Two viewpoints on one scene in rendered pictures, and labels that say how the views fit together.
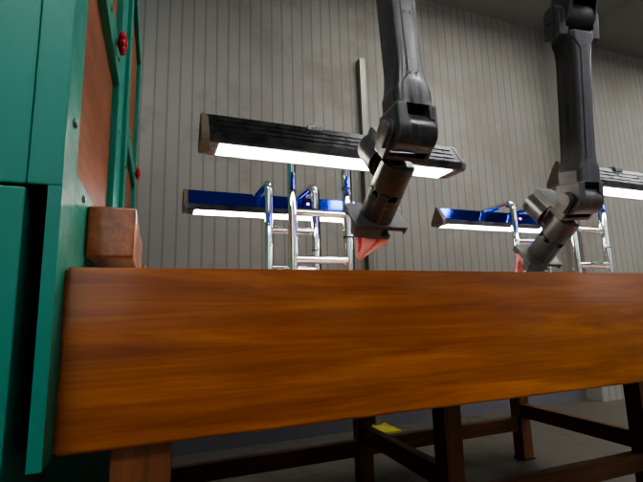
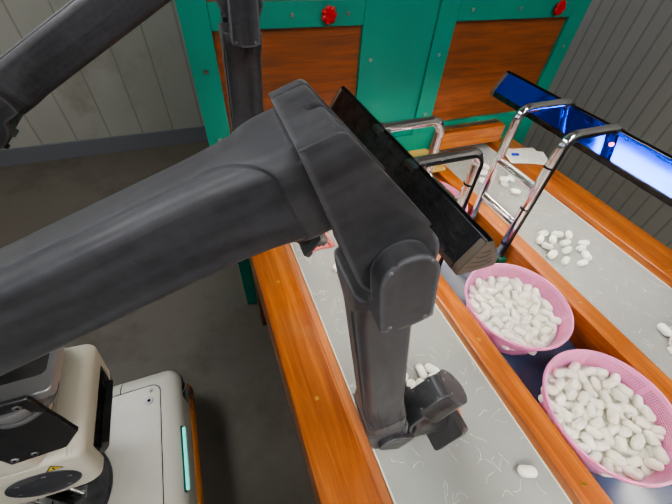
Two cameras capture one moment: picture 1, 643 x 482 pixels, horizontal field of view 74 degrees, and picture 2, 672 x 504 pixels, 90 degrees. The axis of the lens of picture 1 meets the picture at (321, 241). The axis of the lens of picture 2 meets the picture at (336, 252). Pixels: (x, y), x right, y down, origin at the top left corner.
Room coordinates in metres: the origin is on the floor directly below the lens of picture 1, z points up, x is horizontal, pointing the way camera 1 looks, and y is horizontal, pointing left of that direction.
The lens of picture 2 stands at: (0.78, -0.71, 1.46)
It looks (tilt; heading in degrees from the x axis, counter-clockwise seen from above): 46 degrees down; 87
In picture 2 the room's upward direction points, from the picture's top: 4 degrees clockwise
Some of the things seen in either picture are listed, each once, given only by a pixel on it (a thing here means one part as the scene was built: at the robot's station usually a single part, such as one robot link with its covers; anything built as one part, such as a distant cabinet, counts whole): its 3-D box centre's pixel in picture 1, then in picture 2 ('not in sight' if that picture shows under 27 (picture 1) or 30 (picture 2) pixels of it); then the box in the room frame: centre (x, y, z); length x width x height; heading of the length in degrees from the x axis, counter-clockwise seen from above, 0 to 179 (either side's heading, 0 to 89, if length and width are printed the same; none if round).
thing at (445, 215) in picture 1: (497, 220); not in sight; (1.79, -0.75, 1.08); 0.62 x 0.08 x 0.07; 111
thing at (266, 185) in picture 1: (285, 253); (528, 187); (1.37, 0.12, 0.90); 0.20 x 0.19 x 0.45; 111
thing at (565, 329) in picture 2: not in sight; (510, 311); (1.28, -0.20, 0.72); 0.27 x 0.27 x 0.10
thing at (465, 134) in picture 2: not in sight; (468, 133); (1.33, 0.58, 0.83); 0.30 x 0.06 x 0.07; 21
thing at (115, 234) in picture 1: (120, 248); not in sight; (0.70, 0.34, 0.83); 0.30 x 0.06 x 0.07; 21
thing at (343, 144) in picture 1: (342, 147); (393, 157); (0.92, -0.05, 1.08); 0.62 x 0.08 x 0.07; 111
